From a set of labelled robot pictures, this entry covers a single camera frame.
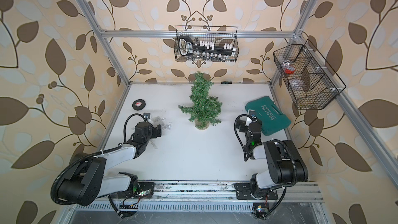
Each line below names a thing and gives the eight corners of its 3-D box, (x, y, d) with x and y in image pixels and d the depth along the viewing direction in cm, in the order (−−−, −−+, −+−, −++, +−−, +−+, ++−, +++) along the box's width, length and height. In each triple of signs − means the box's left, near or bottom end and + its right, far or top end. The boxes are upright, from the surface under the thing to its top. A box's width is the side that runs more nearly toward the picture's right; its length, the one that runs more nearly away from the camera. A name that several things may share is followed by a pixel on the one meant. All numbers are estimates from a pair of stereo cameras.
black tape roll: (131, 110, 108) (130, 108, 106) (135, 101, 113) (134, 99, 112) (143, 110, 108) (142, 108, 106) (146, 101, 113) (145, 99, 112)
